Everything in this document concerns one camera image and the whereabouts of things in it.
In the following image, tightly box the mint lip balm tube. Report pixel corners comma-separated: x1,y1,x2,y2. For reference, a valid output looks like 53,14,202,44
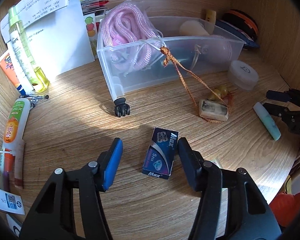
253,102,281,141

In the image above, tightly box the small white round container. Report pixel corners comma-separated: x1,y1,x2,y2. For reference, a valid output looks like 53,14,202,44
228,60,259,91

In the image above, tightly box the stone seal with orange cord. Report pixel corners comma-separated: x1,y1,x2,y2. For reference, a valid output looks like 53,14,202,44
160,46,235,124

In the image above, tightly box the blue razor blade box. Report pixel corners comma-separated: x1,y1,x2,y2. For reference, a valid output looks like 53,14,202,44
142,127,179,179

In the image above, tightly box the cream candle cup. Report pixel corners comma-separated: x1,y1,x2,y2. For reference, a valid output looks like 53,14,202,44
179,20,210,36

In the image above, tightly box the black hair claw clip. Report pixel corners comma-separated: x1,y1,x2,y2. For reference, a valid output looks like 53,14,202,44
114,98,130,118

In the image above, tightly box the white drawstring pouch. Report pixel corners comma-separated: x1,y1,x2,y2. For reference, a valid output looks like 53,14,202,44
110,37,166,76

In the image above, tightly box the pink rope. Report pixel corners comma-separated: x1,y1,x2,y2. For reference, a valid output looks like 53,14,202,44
99,1,163,72

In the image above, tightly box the white printer cartridge box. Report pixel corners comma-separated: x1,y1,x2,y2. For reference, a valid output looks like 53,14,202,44
0,189,25,215

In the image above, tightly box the blue pencil pouch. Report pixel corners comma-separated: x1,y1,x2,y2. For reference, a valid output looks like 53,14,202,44
216,20,260,49

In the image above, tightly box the orange label white tube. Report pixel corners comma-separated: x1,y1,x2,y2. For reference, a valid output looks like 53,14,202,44
3,98,31,156

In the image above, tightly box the black orange round case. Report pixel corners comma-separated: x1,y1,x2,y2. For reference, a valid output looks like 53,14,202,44
220,9,259,42

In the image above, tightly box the yellow small bottle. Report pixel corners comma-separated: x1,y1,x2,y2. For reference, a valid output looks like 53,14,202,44
205,9,217,26

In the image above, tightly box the metal pen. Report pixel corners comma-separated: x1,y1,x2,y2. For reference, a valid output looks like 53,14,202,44
19,94,49,103

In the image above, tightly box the yellow spray bottle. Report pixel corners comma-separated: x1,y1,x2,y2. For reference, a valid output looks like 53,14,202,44
8,6,50,93

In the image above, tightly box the clear plastic storage bin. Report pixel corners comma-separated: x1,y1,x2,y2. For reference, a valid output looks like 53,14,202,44
97,16,245,100

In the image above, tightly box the orange sunscreen tube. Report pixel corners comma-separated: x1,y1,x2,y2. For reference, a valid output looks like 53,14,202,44
0,51,25,95

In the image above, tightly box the white folded paper sheet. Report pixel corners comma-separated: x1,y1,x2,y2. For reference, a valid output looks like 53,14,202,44
15,0,95,81

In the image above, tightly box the fruit sticker sheet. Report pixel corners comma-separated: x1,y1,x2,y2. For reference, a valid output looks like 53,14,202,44
84,13,98,58

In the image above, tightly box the stack of booklets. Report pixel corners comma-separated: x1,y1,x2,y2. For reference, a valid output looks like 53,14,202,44
80,0,109,15

